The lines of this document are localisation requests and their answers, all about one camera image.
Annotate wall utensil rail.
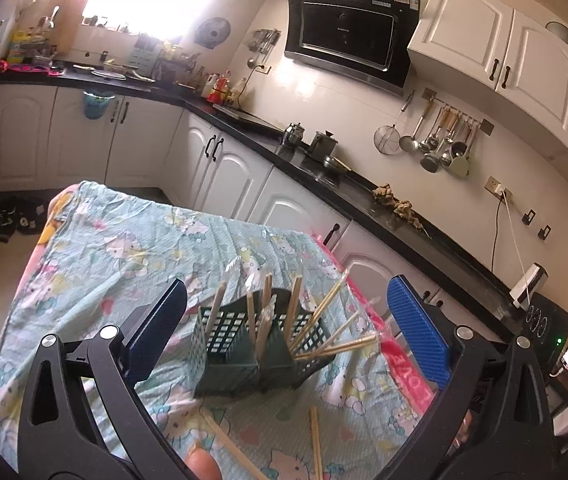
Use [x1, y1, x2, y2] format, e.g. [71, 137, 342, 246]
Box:
[421, 87, 496, 136]

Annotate black appliance with dials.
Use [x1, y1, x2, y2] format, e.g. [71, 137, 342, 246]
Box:
[521, 292, 568, 376]

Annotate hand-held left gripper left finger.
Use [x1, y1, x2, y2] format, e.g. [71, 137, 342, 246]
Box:
[16, 277, 190, 480]

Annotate wooden cutting board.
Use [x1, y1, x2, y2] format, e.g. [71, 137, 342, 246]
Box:
[51, 0, 90, 56]

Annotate cartoon cat printed tablecloth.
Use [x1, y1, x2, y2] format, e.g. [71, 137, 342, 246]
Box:
[0, 180, 445, 480]

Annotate small hanging utensil set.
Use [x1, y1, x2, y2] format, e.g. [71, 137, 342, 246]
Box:
[248, 27, 282, 68]

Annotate black kitchen countertop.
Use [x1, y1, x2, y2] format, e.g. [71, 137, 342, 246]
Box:
[0, 60, 530, 311]

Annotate black induction cooktop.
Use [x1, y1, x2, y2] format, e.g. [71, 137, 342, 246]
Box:
[212, 104, 285, 136]

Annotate ginger root pieces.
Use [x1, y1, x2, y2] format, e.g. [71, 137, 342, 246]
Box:
[373, 182, 427, 228]

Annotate pale utensil holder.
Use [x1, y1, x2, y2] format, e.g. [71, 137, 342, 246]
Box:
[131, 35, 160, 73]

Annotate dark bag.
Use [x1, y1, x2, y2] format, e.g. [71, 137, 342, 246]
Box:
[0, 196, 49, 238]

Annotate dark green plastic utensil basket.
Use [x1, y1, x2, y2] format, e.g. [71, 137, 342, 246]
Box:
[184, 287, 340, 398]

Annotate white kitchen cabinets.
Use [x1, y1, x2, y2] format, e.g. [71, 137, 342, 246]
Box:
[0, 82, 515, 321]
[406, 0, 568, 176]

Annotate small metal kettle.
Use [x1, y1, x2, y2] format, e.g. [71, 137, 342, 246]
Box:
[283, 122, 307, 148]

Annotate person's left hand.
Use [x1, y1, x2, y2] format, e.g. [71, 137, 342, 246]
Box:
[184, 447, 224, 480]

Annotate pink towel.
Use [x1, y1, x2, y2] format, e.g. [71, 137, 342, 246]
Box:
[314, 232, 437, 413]

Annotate pink red cloth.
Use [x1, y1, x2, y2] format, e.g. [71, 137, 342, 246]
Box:
[0, 59, 62, 77]

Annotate metal pot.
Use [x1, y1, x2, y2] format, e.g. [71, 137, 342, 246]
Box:
[309, 130, 340, 162]

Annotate pile of wooden chopsticks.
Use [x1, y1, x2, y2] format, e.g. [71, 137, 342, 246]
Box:
[203, 255, 390, 366]

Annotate small white appliance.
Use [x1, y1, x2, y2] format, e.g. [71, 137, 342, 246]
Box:
[508, 262, 550, 307]

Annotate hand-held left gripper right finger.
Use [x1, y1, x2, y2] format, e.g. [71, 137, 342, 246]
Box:
[379, 275, 557, 480]

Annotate plain wooden chopstick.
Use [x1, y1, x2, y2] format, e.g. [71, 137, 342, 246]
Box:
[199, 407, 270, 480]
[308, 406, 325, 480]

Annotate blue hanging plastic bag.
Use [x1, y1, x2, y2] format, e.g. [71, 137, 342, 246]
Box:
[83, 89, 115, 121]

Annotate white lower kitchen cabinets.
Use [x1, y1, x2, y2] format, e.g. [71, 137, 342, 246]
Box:
[0, 82, 515, 321]

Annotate row of hanging kitchen utensils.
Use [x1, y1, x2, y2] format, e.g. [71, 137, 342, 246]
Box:
[374, 91, 480, 181]

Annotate black range hood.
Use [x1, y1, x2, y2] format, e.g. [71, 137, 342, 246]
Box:
[284, 0, 422, 98]

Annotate round wall exhaust fan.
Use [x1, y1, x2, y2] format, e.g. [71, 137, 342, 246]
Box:
[195, 16, 232, 52]

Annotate white upper kitchen cabinets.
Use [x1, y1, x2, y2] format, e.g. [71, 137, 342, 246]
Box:
[406, 0, 568, 176]

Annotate small frying pan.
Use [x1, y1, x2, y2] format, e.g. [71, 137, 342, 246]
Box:
[323, 155, 352, 176]

